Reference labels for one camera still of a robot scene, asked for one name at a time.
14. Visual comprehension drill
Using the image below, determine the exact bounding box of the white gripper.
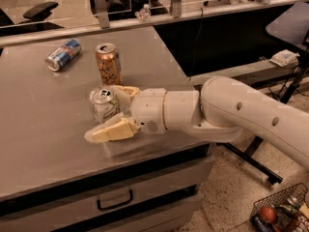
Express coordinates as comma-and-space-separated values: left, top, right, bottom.
84, 85, 166, 143

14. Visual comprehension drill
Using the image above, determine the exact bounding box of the white green 7up can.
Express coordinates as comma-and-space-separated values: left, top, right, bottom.
89, 86, 120, 124

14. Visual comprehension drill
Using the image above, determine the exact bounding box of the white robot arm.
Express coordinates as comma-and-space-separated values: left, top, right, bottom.
85, 76, 309, 169

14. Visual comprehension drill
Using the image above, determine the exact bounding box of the orange soda can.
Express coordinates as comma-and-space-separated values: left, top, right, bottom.
96, 43, 122, 85

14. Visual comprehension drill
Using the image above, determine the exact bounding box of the blue silver energy drink can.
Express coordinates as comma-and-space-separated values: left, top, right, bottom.
45, 39, 81, 72

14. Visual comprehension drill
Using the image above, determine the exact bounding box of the clear plastic water bottle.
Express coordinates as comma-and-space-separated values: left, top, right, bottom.
134, 4, 152, 22

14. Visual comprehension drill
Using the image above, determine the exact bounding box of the grey bottom drawer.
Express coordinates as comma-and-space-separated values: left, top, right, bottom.
89, 193, 203, 232

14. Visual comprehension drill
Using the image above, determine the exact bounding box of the grey drawer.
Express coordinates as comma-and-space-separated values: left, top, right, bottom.
89, 193, 203, 232
0, 157, 214, 232

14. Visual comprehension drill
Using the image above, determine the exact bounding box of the grey top drawer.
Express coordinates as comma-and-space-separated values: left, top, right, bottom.
0, 157, 214, 232

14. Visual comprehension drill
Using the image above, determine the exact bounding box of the black office chair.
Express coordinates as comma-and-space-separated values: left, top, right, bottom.
0, 0, 61, 37

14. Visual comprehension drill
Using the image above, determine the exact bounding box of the black metal floor stand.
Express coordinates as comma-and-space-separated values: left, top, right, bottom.
216, 29, 309, 186

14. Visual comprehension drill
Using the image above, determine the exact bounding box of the white tissue pack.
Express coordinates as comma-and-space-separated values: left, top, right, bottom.
270, 49, 299, 67

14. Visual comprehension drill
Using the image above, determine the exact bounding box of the red apple in basket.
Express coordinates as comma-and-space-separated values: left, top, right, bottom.
259, 206, 277, 223

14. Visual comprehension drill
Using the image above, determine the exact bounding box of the green bottle in basket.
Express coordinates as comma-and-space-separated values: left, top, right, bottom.
274, 195, 300, 218

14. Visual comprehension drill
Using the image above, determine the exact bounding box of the brown snack bag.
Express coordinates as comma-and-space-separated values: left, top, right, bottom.
283, 211, 309, 232

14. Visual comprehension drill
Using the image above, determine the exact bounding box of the black drawer handle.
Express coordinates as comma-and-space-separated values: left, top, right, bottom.
96, 189, 134, 212

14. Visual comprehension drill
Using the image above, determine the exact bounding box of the grey metal post left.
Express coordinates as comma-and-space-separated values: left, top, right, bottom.
94, 0, 110, 29

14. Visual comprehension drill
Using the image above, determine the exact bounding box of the grey metal post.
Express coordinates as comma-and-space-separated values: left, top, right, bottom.
94, 0, 110, 29
170, 0, 182, 18

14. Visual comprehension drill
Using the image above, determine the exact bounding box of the grey metal post middle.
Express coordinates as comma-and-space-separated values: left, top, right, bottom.
170, 0, 182, 18

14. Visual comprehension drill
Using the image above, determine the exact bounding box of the black wire basket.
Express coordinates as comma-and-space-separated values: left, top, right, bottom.
250, 183, 308, 232

